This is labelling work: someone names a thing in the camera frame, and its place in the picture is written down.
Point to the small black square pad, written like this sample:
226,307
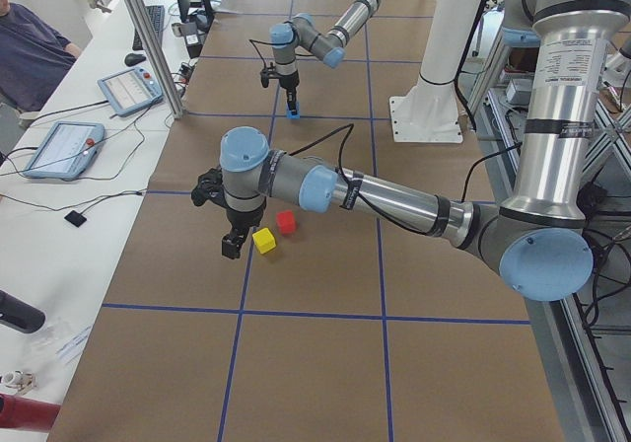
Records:
75,218

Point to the black power adapter box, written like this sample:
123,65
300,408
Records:
192,36

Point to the aluminium frame post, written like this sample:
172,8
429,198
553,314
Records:
141,22

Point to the aluminium truss frame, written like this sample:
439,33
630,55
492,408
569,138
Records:
558,256

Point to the seated person in navy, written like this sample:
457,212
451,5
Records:
35,57

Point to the black computer mouse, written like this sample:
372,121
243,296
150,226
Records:
132,59

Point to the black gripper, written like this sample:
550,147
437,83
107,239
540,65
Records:
288,81
241,220

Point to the black cylinder on desk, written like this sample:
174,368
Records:
19,315

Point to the red wooden block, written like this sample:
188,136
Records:
286,222

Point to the yellow wooden block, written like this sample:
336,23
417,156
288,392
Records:
264,240

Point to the far teach pendant tablet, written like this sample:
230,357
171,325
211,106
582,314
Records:
130,90

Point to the teach pendant tablet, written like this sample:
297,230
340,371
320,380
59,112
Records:
130,90
66,151

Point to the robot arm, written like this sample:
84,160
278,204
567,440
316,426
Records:
251,171
328,47

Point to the near teach pendant tablet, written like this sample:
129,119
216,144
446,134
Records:
66,151

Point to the red cylinder on desk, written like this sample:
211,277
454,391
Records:
26,414

